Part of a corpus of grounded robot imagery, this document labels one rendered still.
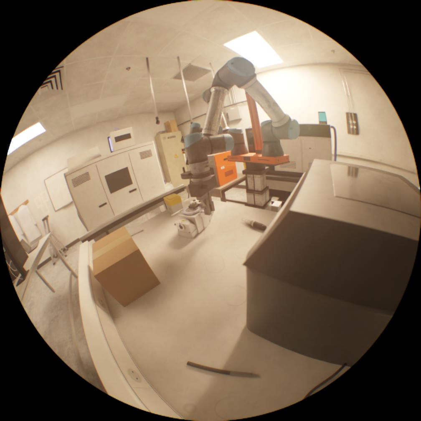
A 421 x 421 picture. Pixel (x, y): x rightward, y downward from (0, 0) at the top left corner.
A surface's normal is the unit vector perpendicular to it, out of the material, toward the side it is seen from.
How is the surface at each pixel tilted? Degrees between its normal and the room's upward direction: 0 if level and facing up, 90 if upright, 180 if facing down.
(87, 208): 90
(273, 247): 51
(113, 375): 0
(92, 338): 0
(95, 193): 90
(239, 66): 84
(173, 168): 90
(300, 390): 0
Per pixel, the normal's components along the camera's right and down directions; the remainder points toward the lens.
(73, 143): 0.72, 0.18
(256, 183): -0.66, 0.44
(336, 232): -0.64, -0.22
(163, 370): -0.18, -0.88
